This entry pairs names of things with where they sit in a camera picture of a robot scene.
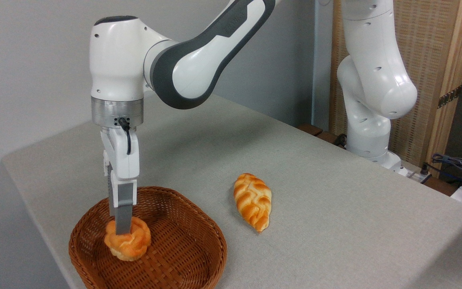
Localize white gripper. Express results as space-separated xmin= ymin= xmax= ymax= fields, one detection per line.
xmin=101 ymin=126 xmax=140 ymax=236

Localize round knotted bread roll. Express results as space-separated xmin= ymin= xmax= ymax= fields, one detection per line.
xmin=104 ymin=217 xmax=152 ymax=262

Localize brown woven wicker basket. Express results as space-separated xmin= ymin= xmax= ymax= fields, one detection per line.
xmin=69 ymin=186 xmax=228 ymax=289

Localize long braided bread loaf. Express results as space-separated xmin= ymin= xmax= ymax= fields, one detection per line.
xmin=233 ymin=173 xmax=272 ymax=233

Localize grey tablecloth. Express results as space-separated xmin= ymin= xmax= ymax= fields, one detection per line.
xmin=2 ymin=94 xmax=462 ymax=289

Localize metal screen hinge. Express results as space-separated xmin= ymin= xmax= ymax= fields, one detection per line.
xmin=437 ymin=85 xmax=462 ymax=109

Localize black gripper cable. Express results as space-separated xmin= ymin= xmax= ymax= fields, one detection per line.
xmin=117 ymin=117 xmax=132 ymax=155

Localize white wall trunking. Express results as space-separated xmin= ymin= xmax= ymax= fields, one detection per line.
xmin=313 ymin=0 xmax=334 ymax=131

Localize black cables and plugs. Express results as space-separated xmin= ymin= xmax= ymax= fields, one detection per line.
xmin=431 ymin=153 xmax=462 ymax=186

